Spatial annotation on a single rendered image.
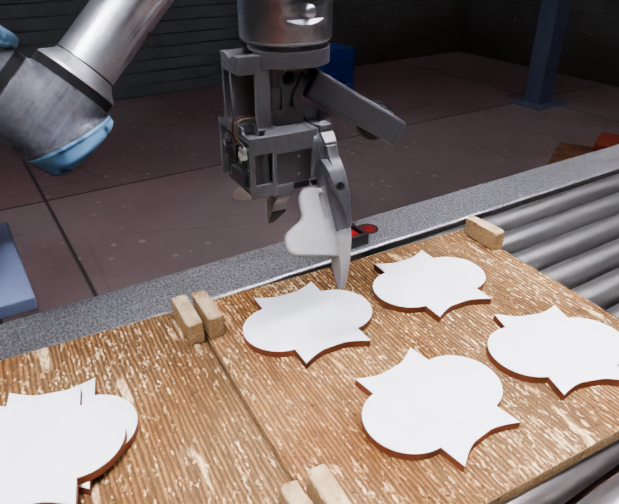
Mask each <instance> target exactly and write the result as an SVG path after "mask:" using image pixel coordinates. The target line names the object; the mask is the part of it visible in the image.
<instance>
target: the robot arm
mask: <svg viewBox="0 0 619 504"><path fill-rule="evenodd" d="M173 2H174V0H90V1H89V2H88V3H87V5H86V6H85V7H84V9H83V10H82V11H81V13H80V14H79V16H78V17H77V18H76V20H75V21H74V22H73V24H72V25H71V26H70V28H69V29H68V31H67V32H66V33H65V35H64V36H63V37H62V39H61V40H60V41H59V43H58V44H57V45H56V46H54V47H48V48H38V49H37V51H36V52H35V53H34V55H33V56H32V58H30V59H29V58H27V57H26V56H24V55H23V54H21V53H20V52H19V51H17V50H16V49H15V48H17V47H18V42H19V39H18V37H17V36H16V35H15V34H13V33H12V32H11V31H9V30H8V29H6V28H4V27H2V26H1V25H0V144H1V145H2V146H4V147H5V148H7V149H9V150H10V151H12V152H14V153H15V154H17V155H18V156H20V157H22V158H23V159H25V161H26V162H27V163H28V164H33V165H35V166H37V167H38V168H40V169H42V170H44V171H46V172H47V173H49V174H52V175H64V174H66V173H68V172H70V171H72V170H73V169H75V168H76V167H78V166H79V165H80V164H81V163H82V162H84V161H85V160H86V159H87V158H88V157H89V156H90V155H91V154H92V153H93V152H94V151H95V150H96V149H97V148H98V147H99V145H100V144H101V143H102V142H103V141H104V139H105V138H106V137H107V134H108V133H109V132H110V131H111V129H112V127H113V120H112V119H111V116H110V115H108V114H107V113H108V111H109V110H110V109H111V107H112V106H113V104H114V102H113V97H112V86H113V85H114V83H115V82H116V80H117V79H118V78H119V76H120V75H121V74H122V72H123V71H124V69H125V68H126V67H127V65H128V64H129V62H130V61H131V60H132V58H133V57H134V56H135V54H136V53H137V51H138V50H139V49H140V47H141V46H142V45H143V43H144V42H145V40H146V39H147V38H148V36H149V35H150V34H151V32H152V31H153V29H154V28H155V27H156V25H157V24H158V22H159V21H160V20H161V18H162V17H163V15H164V14H165V13H166V11H167V10H168V9H169V7H170V6H171V4H172V3H173ZM237 8H238V26H239V37H240V38H241V40H242V41H244V42H245V43H243V45H242V47H243V48H236V49H226V50H220V57H221V71H222V84H223V98H224V112H225V116H222V117H218V120H219V132H220V145H221V158H222V170H223V173H228V172H229V176H230V177H231V178H232V179H233V180H234V181H235V182H236V183H238V184H239V185H240V186H238V187H237V188H235V190H234V192H233V198H234V199H236V200H263V201H266V207H267V221H268V223H269V224H270V223H273V222H274V221H275V220H277V219H278V218H279V217H280V216H281V215H282V214H283V213H284V212H285V211H286V202H287V200H288V199H289V198H290V195H293V194H294V189H295V188H300V187H305V186H309V185H310V183H311V184H312V185H317V184H318V188H317V187H307V188H305V189H303V190H302V191H301V192H300V194H299V197H298V203H299V208H300V212H301V218H300V221H299V222H298V223H297V224H296V225H295V226H294V227H293V228H291V229H290V230H289V231H288V232H287V233H286V235H285V239H284V241H285V246H286V249H287V251H288V252H289V253H290V254H291V255H293V256H296V257H321V258H331V264H332V266H331V267H332V271H333V275H334V278H335V282H336V286H337V289H341V288H344V287H345V286H346V282H347V277H348V272H349V266H350V256H351V244H352V236H351V226H352V214H351V203H350V192H349V186H348V181H347V177H346V173H345V170H344V167H343V164H342V162H341V159H340V157H339V154H338V149H337V144H336V137H335V134H334V132H333V130H332V124H331V123H329V122H330V115H329V114H328V113H326V112H324V111H322V110H320V109H318V108H316V107H314V106H312V105H310V104H308V103H306V102H304V101H302V100H301V97H302V96H304V97H306V98H308V99H309V100H311V101H313V102H315V103H317V104H318V105H320V106H322V107H324V108H326V109H327V110H329V111H331V112H333V113H335V114H336V115H338V116H340V117H342V118H344V119H345V120H347V121H349V122H351V123H353V124H354V125H356V127H355V128H356V129H357V131H358V132H359V134H360V135H361V136H363V137H364V138H366V139H369V140H379V139H382V140H383V141H385V142H387V143H389V144H391V145H393V144H395V143H396V142H397V141H398V139H399V137H400V135H401V134H402V132H403V130H404V128H405V126H406V124H405V121H404V120H402V119H400V118H399V117H397V116H395V115H394V113H393V111H392V109H391V108H390V107H389V106H388V105H387V104H386V103H385V102H383V101H380V100H369V99H367V98H366V97H364V96H362V95H361V94H359V93H357V92H356V91H354V90H352V89H351V88H349V87H347V86H346V85H344V84H343V83H341V82H339V81H338V80H336V79H334V78H333V77H331V76H329V75H328V74H326V73H324V72H323V71H321V70H319V69H317V68H315V67H319V66H323V65H325V64H327V63H329V62H330V43H328V42H327V41H328V40H330V39H331V38H332V20H333V0H237ZM224 133H226V136H227V138H225V134H224ZM225 146H227V147H225ZM226 154H228V160H226Z"/></svg>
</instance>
